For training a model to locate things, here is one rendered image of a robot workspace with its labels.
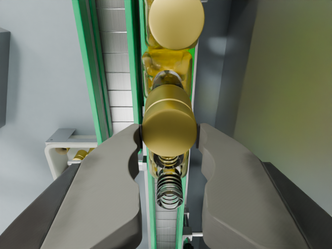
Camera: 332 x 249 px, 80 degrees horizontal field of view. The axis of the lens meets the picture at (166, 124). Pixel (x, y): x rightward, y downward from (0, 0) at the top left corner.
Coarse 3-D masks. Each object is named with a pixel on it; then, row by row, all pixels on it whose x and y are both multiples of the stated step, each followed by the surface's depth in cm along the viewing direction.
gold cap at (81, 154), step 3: (81, 150) 63; (78, 153) 62; (81, 153) 62; (84, 153) 62; (75, 156) 61; (78, 156) 60; (81, 156) 61; (84, 156) 62; (75, 159) 60; (78, 159) 60; (81, 159) 60
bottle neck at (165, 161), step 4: (156, 156) 19; (160, 156) 20; (176, 156) 20; (180, 156) 19; (156, 160) 19; (160, 160) 19; (164, 160) 20; (168, 160) 20; (172, 160) 20; (176, 160) 19; (180, 160) 19; (156, 164) 19; (160, 164) 19; (164, 164) 19; (168, 164) 20; (172, 164) 19; (176, 164) 19; (180, 164) 19; (164, 168) 20; (168, 168) 19; (172, 168) 20
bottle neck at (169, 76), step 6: (162, 72) 20; (168, 72) 19; (174, 72) 20; (156, 78) 19; (162, 78) 17; (168, 78) 17; (174, 78) 18; (180, 78) 20; (156, 84) 17; (162, 84) 16; (174, 84) 16; (180, 84) 17
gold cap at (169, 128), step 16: (160, 96) 13; (176, 96) 13; (160, 112) 11; (176, 112) 11; (192, 112) 12; (144, 128) 12; (160, 128) 12; (176, 128) 12; (192, 128) 12; (160, 144) 12; (176, 144) 12; (192, 144) 12
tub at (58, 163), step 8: (48, 144) 54; (56, 144) 54; (64, 144) 54; (72, 144) 54; (80, 144) 54; (88, 144) 54; (96, 144) 54; (48, 152) 55; (56, 152) 59; (72, 152) 64; (48, 160) 56; (56, 160) 59; (64, 160) 63; (56, 168) 59; (64, 168) 63; (56, 176) 59
